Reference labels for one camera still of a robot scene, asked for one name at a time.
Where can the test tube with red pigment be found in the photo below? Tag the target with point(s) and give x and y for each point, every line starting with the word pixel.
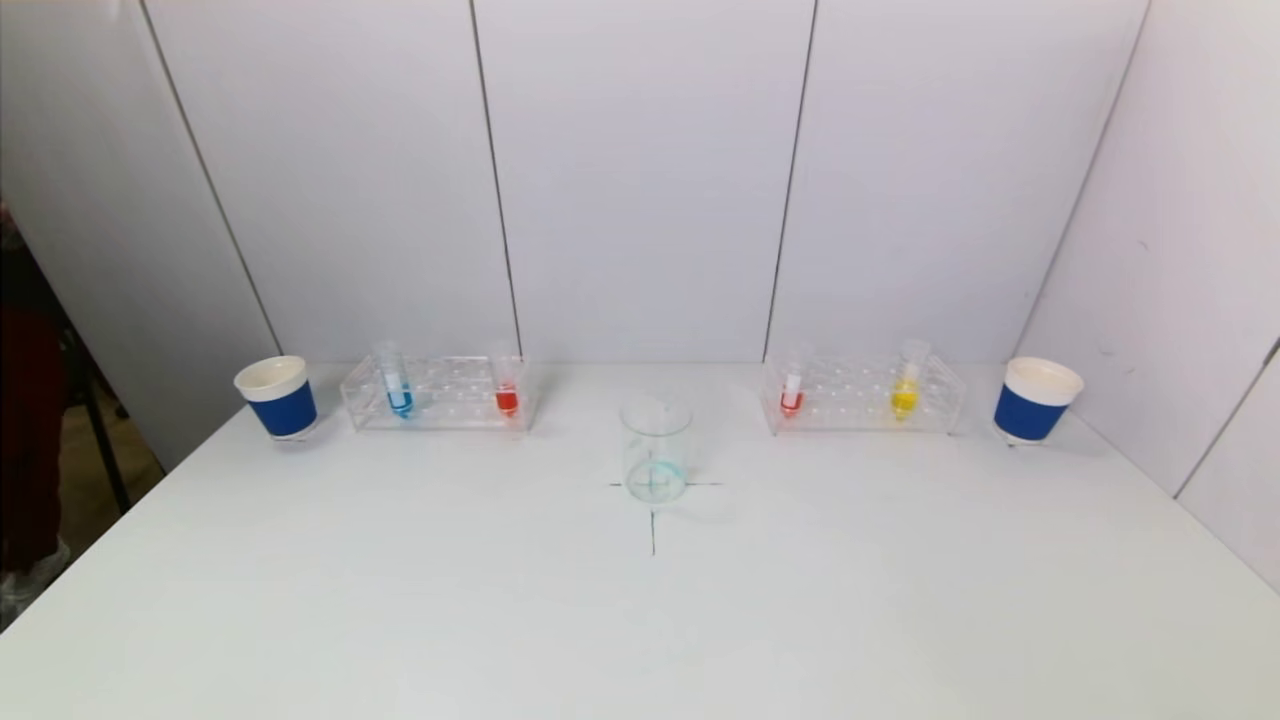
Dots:
pixel 507 400
pixel 791 400

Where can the clear glass beaker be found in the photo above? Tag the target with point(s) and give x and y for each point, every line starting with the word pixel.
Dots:
pixel 656 470

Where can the blue-sleeved white paper cup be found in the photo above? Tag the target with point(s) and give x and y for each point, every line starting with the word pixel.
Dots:
pixel 285 410
pixel 1030 412

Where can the clear acrylic test tube rack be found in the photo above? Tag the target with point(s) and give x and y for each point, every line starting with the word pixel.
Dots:
pixel 850 395
pixel 450 395

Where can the test tube with yellow pigment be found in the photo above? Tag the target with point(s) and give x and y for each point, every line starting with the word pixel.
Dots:
pixel 904 398

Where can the clear plastic BKMAM test tube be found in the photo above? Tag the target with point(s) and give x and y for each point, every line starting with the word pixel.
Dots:
pixel 399 398

